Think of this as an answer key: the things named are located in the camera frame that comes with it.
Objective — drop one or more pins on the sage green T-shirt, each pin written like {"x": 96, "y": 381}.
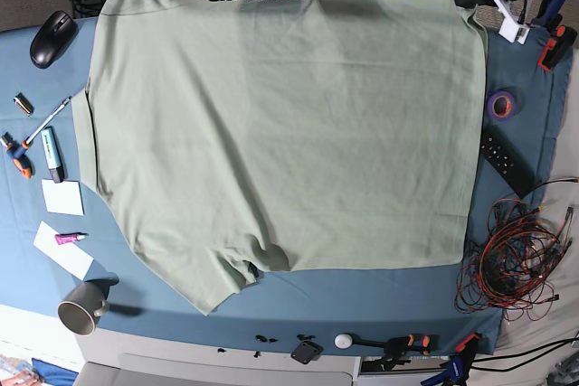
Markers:
{"x": 233, "y": 137}

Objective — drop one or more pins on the blue spring clamp top right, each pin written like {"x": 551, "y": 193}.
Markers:
{"x": 548, "y": 9}

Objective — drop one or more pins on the black computer mouse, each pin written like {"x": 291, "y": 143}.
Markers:
{"x": 52, "y": 39}

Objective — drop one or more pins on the orange black clamp top right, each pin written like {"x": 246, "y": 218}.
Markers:
{"x": 561, "y": 39}

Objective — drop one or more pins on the purple tape roll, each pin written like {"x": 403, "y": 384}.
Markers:
{"x": 501, "y": 105}

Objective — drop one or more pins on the silver pen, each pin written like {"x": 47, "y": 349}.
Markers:
{"x": 28, "y": 141}

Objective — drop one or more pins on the black remote control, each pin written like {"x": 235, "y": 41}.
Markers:
{"x": 507, "y": 161}

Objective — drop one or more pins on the light blue highlighter marker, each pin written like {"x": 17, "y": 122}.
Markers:
{"x": 52, "y": 155}

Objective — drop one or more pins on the blue orange screwdriver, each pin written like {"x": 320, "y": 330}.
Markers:
{"x": 16, "y": 153}

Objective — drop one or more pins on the white square paper note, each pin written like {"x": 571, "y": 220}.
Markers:
{"x": 63, "y": 198}

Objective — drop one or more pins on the small pink glue tube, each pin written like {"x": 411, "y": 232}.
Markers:
{"x": 62, "y": 239}

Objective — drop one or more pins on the blue table cloth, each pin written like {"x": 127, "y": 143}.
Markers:
{"x": 375, "y": 304}

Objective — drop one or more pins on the white rectangular paper slip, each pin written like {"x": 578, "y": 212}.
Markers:
{"x": 68, "y": 255}

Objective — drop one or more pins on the grey ceramic mug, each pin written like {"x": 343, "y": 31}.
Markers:
{"x": 81, "y": 310}

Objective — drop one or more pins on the orange black bar clamp bottom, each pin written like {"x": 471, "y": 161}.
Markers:
{"x": 395, "y": 349}

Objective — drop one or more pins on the white round puck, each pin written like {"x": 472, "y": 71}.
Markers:
{"x": 343, "y": 341}

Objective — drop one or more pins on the blue black clamp bottom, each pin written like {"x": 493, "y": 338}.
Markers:
{"x": 456, "y": 370}

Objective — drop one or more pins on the black square plate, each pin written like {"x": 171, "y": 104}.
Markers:
{"x": 306, "y": 352}

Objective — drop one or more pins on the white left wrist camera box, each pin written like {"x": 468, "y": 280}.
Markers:
{"x": 512, "y": 31}

